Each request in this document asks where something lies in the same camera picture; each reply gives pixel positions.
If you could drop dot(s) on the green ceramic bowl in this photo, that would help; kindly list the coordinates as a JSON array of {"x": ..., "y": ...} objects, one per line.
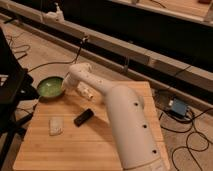
[{"x": 50, "y": 87}]

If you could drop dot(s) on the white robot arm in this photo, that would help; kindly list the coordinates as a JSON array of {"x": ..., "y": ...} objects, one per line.
[{"x": 135, "y": 143}]

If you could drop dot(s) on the white plastic bottle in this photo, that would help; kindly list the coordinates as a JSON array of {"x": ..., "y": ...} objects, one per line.
[{"x": 84, "y": 91}]

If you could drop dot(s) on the black rectangular block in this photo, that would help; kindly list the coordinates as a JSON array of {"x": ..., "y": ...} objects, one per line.
[{"x": 83, "y": 117}]

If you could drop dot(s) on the clear crumpled plastic piece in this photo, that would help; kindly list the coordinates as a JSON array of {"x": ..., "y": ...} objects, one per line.
[{"x": 55, "y": 126}]

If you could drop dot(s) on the blue box on floor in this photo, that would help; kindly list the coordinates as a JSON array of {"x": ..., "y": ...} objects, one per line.
[{"x": 178, "y": 107}]

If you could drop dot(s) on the white device on rail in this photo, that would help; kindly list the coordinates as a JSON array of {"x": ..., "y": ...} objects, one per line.
[{"x": 57, "y": 15}]

